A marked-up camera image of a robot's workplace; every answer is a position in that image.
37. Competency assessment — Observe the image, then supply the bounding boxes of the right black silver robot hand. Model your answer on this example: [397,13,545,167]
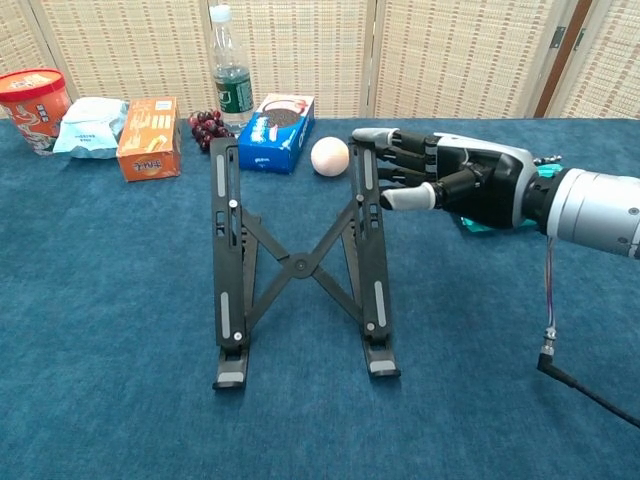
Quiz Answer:
[351,127,545,232]

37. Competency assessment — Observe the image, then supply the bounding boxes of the black folding stand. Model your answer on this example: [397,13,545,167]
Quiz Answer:
[209,135,403,392]

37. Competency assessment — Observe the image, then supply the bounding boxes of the green wet wipes pack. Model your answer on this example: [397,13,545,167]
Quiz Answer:
[458,164,562,237]

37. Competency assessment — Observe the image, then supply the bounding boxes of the woven bamboo folding screen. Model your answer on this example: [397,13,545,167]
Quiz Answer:
[0,0,640,121]

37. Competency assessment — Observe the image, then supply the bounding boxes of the pale peach ball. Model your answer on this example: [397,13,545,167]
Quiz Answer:
[310,136,350,177]

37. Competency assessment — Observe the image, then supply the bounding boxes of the blue cookie box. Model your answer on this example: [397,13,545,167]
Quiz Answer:
[237,93,316,175]

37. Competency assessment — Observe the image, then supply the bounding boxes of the clear plastic water bottle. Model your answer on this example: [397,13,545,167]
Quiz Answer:
[208,4,255,136]

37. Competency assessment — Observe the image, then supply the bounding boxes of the dark red grape bunch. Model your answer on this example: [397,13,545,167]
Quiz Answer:
[187,108,235,152]

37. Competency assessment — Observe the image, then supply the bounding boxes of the orange snack box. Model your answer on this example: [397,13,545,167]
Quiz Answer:
[116,96,182,183]

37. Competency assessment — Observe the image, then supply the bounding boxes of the light blue snack bag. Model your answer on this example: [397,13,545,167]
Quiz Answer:
[52,97,130,160]

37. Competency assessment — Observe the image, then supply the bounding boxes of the blue felt table cover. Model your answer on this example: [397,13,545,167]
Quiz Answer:
[0,117,640,480]

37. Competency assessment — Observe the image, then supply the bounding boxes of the red snack can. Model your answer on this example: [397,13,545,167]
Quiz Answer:
[0,68,73,156]

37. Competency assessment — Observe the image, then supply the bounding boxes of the brown wooden post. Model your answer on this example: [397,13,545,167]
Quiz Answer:
[533,0,594,119]

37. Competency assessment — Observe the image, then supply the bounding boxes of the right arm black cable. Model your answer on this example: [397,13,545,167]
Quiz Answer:
[536,234,640,430]

